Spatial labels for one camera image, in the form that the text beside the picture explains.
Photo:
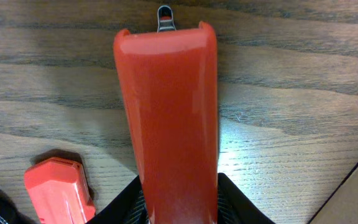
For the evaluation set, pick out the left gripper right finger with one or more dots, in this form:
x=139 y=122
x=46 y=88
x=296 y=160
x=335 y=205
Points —
x=234 y=207

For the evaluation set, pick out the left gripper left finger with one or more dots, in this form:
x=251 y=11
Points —
x=127 y=208

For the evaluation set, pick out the orange utility knife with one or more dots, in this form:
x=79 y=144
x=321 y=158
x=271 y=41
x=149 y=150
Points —
x=59 y=192

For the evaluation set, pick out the cardboard box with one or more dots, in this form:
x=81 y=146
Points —
x=342 y=205

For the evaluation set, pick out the orange lighter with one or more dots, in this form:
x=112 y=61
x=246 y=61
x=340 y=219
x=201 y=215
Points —
x=168 y=80

